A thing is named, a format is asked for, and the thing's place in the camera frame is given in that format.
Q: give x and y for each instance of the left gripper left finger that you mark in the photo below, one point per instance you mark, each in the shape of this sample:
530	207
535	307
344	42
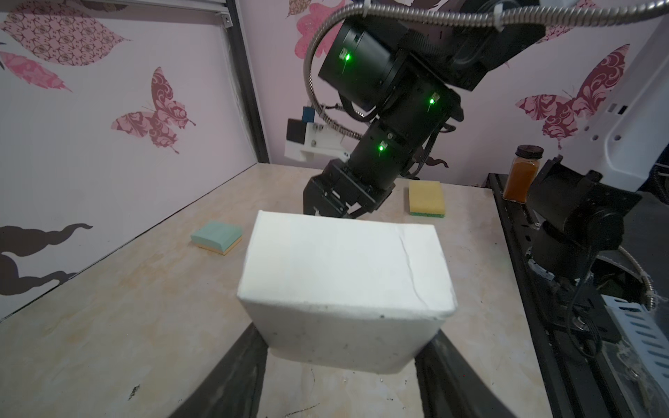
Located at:
234	386

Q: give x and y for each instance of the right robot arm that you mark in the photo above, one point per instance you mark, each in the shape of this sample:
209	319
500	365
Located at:
399	70

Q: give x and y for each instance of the beige ring box base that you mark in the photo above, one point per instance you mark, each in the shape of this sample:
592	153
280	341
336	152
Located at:
216	247

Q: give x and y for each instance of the aluminium rail back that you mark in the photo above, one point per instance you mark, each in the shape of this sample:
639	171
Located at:
219	8

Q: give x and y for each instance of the white cable duct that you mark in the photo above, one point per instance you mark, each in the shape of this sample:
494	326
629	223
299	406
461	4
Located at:
649	342

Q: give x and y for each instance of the yellow sponge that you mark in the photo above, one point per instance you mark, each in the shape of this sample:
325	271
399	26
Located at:
426	198

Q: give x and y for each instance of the white gift box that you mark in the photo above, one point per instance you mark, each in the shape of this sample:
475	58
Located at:
352	294

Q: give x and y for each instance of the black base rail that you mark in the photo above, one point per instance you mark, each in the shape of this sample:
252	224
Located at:
568	250

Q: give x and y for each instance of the right amber spice jar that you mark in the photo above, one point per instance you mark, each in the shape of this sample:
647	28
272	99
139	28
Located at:
524	169

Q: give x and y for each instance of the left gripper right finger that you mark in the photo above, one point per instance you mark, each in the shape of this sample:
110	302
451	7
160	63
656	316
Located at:
449	387

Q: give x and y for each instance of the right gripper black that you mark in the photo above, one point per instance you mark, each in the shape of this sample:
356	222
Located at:
338	193

